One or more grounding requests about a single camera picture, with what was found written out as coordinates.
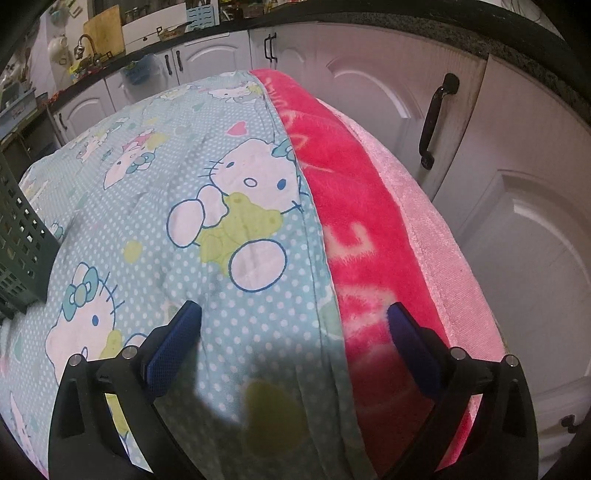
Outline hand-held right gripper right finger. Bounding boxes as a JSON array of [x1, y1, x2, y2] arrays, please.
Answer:
[[387, 302, 539, 480]]

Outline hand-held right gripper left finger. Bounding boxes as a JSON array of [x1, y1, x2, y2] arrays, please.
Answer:
[[48, 300, 204, 480]]

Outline dark green utensil holder basket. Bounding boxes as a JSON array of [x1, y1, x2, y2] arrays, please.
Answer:
[[0, 150, 64, 319]]

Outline pale pink blanket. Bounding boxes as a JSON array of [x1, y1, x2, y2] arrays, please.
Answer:
[[323, 102, 507, 468]]

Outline white base kitchen cabinets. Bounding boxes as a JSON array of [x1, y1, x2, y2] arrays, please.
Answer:
[[48, 18, 591, 462]]

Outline hot pink fleece blanket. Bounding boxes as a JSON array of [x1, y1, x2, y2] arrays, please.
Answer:
[[250, 69, 484, 468]]

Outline blue cartoon cat blanket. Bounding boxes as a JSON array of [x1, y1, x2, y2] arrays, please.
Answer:
[[0, 69, 376, 480]]

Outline blue plastic hanging basket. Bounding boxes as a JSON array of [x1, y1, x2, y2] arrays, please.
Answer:
[[122, 55, 156, 86]]

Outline blue dish rack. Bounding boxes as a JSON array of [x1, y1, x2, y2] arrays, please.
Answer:
[[0, 88, 38, 123]]

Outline steel faucet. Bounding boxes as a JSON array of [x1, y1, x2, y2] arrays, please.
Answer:
[[74, 33, 114, 64]]

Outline white teapot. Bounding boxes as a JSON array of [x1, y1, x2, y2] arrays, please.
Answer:
[[48, 37, 70, 66]]

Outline wooden cutting board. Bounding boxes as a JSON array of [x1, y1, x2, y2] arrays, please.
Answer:
[[95, 9, 127, 55]]

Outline black cabinet handle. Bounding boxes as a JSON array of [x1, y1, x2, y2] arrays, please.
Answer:
[[418, 73, 461, 170]]

